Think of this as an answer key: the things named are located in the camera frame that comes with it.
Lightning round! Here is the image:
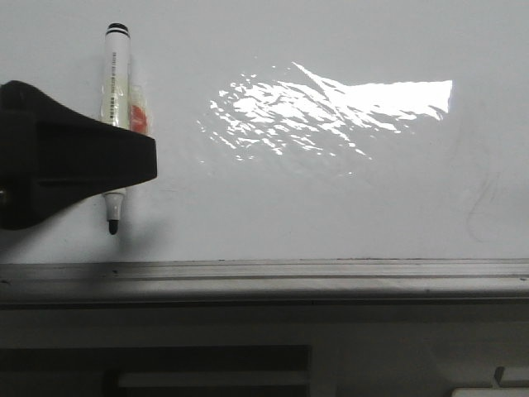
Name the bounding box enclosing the white whiteboard with aluminium frame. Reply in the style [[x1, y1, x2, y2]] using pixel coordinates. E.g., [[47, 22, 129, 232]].
[[1, 1, 528, 306]]

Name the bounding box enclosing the white black-tipped whiteboard marker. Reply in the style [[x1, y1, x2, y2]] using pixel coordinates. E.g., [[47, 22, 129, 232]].
[[98, 22, 155, 237]]

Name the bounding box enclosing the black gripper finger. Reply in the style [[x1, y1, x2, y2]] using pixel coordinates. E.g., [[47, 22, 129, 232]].
[[1, 80, 158, 230]]

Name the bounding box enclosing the white base panel with slots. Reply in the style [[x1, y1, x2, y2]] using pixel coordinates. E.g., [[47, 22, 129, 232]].
[[1, 301, 528, 396]]

